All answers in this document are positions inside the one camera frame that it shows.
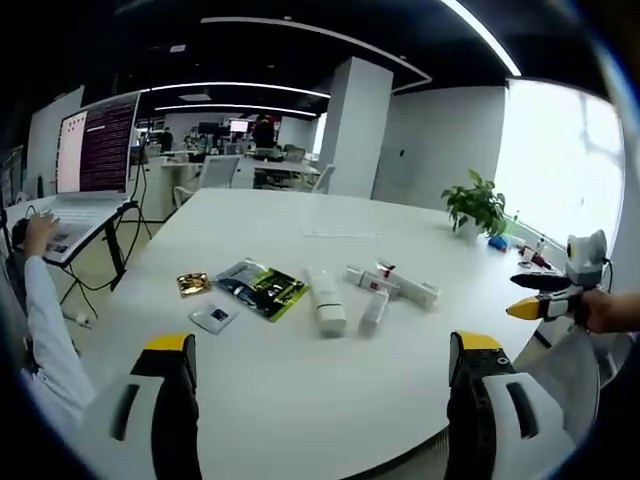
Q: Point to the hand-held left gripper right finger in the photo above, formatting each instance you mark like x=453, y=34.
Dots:
x=500, y=425

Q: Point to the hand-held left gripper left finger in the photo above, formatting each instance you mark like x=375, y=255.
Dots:
x=145, y=430

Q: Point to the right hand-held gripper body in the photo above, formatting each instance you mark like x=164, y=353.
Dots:
x=585, y=260

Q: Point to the small white skincare sachet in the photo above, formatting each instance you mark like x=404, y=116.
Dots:
x=214, y=317

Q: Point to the gold skincare packet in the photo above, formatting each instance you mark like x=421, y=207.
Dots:
x=193, y=284

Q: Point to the small white skincare bottle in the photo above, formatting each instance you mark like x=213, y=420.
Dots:
x=374, y=312

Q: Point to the white skincare box red label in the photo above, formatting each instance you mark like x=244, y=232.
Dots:
x=372, y=280

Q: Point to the black green skincare packet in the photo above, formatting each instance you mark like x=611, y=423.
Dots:
x=262, y=289

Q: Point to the white skincare tube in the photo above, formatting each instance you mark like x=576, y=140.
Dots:
x=327, y=302

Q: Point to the person's right hand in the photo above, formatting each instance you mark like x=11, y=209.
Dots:
x=612, y=310

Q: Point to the small items on windowsill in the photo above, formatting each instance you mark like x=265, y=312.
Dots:
x=535, y=255

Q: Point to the blue object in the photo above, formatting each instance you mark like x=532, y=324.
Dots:
x=498, y=242

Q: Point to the grey mesh chair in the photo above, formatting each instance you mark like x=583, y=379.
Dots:
x=575, y=380

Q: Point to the green potted plant white pot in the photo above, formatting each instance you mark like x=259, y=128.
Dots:
x=475, y=205

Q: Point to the white power adapter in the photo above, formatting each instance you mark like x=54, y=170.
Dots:
x=81, y=319

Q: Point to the black laptop stand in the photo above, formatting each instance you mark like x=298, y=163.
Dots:
x=117, y=240

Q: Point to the white square column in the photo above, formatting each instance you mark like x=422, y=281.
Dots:
x=355, y=130

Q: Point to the white office chair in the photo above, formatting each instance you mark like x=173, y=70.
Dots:
x=324, y=179
x=215, y=172

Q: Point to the open silver laptop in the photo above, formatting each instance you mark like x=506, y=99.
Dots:
x=95, y=160

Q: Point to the white office desk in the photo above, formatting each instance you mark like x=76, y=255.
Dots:
x=285, y=172

